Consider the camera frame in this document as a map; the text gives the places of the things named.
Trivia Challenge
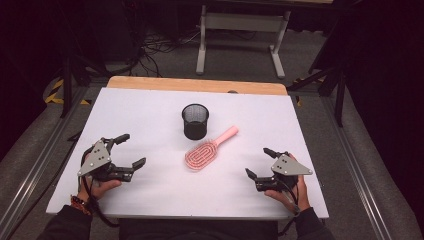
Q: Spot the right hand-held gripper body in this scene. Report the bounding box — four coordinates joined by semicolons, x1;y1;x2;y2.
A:
255;151;314;193

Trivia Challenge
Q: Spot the person's right hand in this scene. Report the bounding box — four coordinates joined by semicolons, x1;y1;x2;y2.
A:
264;152;312;214

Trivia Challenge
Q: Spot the white table mat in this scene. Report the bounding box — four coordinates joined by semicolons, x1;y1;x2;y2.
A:
45;87;330;221

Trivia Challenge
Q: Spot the grey metal desk frame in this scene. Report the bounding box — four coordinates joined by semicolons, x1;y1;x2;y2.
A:
195;3;292;80

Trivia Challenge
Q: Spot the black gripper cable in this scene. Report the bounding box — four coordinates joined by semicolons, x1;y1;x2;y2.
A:
275;179;302;238
78;146;121;229

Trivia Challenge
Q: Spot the black metal stand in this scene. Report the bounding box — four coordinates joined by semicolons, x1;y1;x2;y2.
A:
49;0;111;119
286;0;364;128

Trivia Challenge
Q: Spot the pink hairbrush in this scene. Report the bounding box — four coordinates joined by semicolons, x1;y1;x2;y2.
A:
184;125;240;172

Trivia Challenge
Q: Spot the bundle of floor cables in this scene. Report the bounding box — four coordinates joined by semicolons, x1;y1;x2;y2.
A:
109;26;201;79

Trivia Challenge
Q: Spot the person's left hand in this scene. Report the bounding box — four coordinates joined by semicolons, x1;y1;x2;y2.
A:
77;153;123;203

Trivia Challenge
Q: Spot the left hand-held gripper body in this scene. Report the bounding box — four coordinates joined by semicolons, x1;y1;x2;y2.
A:
77;136;134;183

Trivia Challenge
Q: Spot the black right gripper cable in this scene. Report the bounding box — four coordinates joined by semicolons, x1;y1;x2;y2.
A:
275;179;302;238

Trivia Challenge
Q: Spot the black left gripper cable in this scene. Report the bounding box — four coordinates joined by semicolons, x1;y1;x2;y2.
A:
78;146;121;229

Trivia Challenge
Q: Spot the orange beaded bracelet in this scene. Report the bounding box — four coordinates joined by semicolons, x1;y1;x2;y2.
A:
69;194;92;216

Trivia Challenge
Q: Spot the black mesh pen holder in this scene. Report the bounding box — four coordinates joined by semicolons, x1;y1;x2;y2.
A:
181;103;211;141

